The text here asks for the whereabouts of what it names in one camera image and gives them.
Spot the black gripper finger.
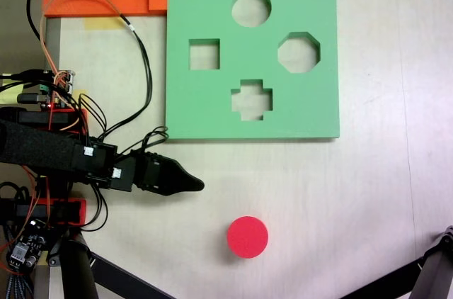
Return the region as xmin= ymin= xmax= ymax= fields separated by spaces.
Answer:
xmin=161 ymin=156 xmax=206 ymax=197

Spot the red cylinder block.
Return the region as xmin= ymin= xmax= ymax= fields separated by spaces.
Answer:
xmin=226 ymin=215 xmax=269 ymax=259

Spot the red table clamp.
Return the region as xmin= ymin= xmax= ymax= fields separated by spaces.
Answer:
xmin=0 ymin=198 xmax=88 ymax=226
xmin=0 ymin=106 xmax=88 ymax=137

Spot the thin black tripod strut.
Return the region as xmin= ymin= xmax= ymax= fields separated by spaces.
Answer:
xmin=339 ymin=261 xmax=424 ymax=299
xmin=88 ymin=251 xmax=176 ymax=299

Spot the thick black tripod leg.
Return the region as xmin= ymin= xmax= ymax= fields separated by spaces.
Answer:
xmin=58 ymin=235 xmax=98 ymax=299
xmin=412 ymin=225 xmax=453 ymax=299

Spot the small motor driver board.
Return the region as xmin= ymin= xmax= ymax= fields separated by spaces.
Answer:
xmin=41 ymin=69 xmax=78 ymax=105

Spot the black power converter board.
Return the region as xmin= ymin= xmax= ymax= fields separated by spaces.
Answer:
xmin=6 ymin=219 xmax=49 ymax=273

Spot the green shape sorter board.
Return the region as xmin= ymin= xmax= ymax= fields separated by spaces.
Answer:
xmin=164 ymin=0 xmax=340 ymax=143

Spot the yellow masking tape strip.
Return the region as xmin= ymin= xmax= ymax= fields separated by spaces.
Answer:
xmin=84 ymin=17 xmax=123 ymax=30

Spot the large yellow sticky note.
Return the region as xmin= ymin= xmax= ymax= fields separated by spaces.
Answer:
xmin=0 ymin=78 xmax=26 ymax=103

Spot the thin black wire bundle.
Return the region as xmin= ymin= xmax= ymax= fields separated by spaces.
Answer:
xmin=97 ymin=14 xmax=154 ymax=140

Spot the braided grey cable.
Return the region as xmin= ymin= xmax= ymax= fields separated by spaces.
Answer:
xmin=1 ymin=272 xmax=28 ymax=299

